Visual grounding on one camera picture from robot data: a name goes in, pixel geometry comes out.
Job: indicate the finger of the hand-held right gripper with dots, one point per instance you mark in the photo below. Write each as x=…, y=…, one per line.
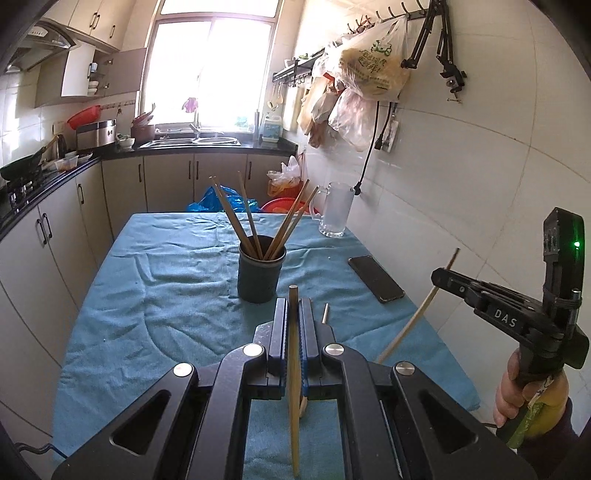
x=455, y=284

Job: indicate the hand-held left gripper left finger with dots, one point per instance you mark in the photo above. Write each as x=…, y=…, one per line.
x=282, y=332

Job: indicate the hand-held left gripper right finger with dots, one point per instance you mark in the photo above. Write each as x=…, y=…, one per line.
x=305, y=332

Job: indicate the dark perforated utensil holder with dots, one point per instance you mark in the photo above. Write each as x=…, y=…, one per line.
x=261, y=277

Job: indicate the bunch of bamboo chopsticks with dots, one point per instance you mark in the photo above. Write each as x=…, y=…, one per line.
x=277, y=230

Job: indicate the person's right forearm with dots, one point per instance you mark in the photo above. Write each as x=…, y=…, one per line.
x=575, y=438

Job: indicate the person's right hand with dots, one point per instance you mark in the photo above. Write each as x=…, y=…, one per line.
x=507, y=397

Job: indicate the black smartphone in brown case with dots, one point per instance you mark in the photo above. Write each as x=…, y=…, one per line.
x=376, y=279

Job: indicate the clear glass mug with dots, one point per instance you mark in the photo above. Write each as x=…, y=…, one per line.
x=334, y=212

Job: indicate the blue tablecloth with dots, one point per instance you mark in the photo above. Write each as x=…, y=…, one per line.
x=161, y=300

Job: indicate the red plastic basin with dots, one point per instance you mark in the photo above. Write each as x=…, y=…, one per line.
x=277, y=205

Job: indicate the blue plastic bag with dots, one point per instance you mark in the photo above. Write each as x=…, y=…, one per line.
x=207, y=203

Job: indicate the white plastic bag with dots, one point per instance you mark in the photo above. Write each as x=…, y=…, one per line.
x=284, y=173

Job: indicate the translucent plastic bag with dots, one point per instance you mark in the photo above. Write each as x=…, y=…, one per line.
x=355, y=120

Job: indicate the white detergent jug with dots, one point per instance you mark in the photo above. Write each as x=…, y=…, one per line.
x=272, y=128

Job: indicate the steel kitchen sink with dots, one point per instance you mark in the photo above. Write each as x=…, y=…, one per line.
x=189, y=142

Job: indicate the beige plastic bag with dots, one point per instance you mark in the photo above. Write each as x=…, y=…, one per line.
x=314, y=110

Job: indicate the steel faucet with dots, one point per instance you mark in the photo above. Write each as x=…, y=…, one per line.
x=196, y=124

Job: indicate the cream base cabinets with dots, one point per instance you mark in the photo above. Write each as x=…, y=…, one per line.
x=60, y=258

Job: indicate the yellow printed plastic bag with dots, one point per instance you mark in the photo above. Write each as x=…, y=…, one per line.
x=374, y=60

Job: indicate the brown clay pot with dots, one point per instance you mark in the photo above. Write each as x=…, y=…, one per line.
x=144, y=131

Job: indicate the black kitchen countertop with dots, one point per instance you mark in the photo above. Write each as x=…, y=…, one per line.
x=115, y=154

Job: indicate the pink cloth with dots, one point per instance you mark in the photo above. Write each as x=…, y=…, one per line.
x=190, y=105

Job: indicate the small grey bowl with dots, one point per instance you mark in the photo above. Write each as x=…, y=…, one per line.
x=124, y=141

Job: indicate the food containers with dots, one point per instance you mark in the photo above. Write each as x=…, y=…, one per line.
x=74, y=162

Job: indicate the steel pot with red lid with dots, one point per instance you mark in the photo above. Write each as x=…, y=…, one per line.
x=97, y=134

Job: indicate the kitchen window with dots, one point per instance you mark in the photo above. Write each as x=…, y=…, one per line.
x=217, y=69

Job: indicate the red plastic basket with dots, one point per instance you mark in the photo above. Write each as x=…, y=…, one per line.
x=84, y=116

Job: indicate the gas stove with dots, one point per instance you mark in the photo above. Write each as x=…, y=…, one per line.
x=18, y=191

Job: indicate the black wok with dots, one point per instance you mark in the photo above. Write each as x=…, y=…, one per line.
x=21, y=167

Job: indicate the range hood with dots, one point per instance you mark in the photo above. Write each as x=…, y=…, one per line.
x=41, y=44

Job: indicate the white wall socket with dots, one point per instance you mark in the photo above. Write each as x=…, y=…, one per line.
x=390, y=134

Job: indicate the black wall rack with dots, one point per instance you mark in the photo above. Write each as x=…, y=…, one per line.
x=295, y=69

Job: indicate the wall hook rail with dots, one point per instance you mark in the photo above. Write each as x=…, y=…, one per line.
x=392, y=14

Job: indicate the open wall cabinet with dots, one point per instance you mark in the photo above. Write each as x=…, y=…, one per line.
x=106, y=74

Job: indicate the cream wall cabinets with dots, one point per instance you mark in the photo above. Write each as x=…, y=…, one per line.
x=101, y=21

